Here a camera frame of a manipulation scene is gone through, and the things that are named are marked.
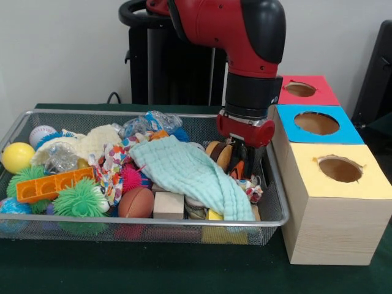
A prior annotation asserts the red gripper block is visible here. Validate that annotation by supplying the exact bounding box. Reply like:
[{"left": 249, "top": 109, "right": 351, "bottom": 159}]
[{"left": 216, "top": 113, "right": 276, "bottom": 179}]

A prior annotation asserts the orange tiger plush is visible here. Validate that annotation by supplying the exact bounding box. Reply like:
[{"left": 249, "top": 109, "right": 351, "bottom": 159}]
[{"left": 229, "top": 146, "right": 249, "bottom": 180}]

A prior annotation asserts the colourful dotted cloth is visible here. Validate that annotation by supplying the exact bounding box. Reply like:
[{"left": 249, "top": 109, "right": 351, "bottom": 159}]
[{"left": 88, "top": 131, "right": 264, "bottom": 206}]

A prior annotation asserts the wooden box with three holes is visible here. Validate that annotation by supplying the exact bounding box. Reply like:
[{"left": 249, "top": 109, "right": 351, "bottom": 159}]
[{"left": 269, "top": 75, "right": 392, "bottom": 266}]

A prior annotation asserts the brown yellow striped bee toy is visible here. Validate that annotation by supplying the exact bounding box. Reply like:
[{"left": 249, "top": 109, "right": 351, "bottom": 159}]
[{"left": 205, "top": 140, "right": 233, "bottom": 172}]

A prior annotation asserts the mint green quilted cloth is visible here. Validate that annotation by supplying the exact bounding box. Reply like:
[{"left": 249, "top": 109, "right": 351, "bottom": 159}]
[{"left": 128, "top": 134, "right": 257, "bottom": 221}]

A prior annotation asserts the brown toy football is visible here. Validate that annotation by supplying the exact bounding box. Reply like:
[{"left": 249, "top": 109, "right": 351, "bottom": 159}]
[{"left": 118, "top": 186, "right": 156, "bottom": 219}]

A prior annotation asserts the dark green table cloth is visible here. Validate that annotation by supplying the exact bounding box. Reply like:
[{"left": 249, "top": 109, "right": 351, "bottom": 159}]
[
  {"left": 367, "top": 110, "right": 392, "bottom": 131},
  {"left": 0, "top": 103, "right": 392, "bottom": 294}
]

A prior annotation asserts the cream knitted cloth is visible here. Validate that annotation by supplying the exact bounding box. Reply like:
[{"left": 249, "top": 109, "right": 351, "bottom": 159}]
[{"left": 30, "top": 124, "right": 123, "bottom": 166}]

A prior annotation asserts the black flat panel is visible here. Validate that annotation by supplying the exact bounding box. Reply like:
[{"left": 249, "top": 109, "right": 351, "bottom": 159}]
[{"left": 351, "top": 20, "right": 392, "bottom": 129}]

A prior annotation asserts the green spiky ball with eyes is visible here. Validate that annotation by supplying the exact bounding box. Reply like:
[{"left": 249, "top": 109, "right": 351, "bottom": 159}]
[{"left": 52, "top": 177, "right": 110, "bottom": 218}]

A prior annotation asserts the orange building block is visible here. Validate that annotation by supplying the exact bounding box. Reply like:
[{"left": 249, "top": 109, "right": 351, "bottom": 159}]
[{"left": 15, "top": 167, "right": 96, "bottom": 205}]

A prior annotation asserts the white baseball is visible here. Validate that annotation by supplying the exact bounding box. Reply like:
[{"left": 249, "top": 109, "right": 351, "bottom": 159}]
[{"left": 29, "top": 125, "right": 58, "bottom": 148}]

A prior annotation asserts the yellow ball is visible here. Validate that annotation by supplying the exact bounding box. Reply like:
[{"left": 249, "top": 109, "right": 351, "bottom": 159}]
[{"left": 1, "top": 142, "right": 36, "bottom": 175}]

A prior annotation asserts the shallow wire mesh bin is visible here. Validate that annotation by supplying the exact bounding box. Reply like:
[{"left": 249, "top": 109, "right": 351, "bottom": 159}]
[{"left": 0, "top": 109, "right": 290, "bottom": 246}]

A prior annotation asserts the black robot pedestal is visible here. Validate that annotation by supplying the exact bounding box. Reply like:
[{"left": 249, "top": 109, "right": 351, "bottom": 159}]
[{"left": 118, "top": 0, "right": 233, "bottom": 107}]

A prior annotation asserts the black cable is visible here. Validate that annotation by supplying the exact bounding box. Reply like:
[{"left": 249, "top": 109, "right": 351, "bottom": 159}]
[{"left": 106, "top": 91, "right": 123, "bottom": 105}]

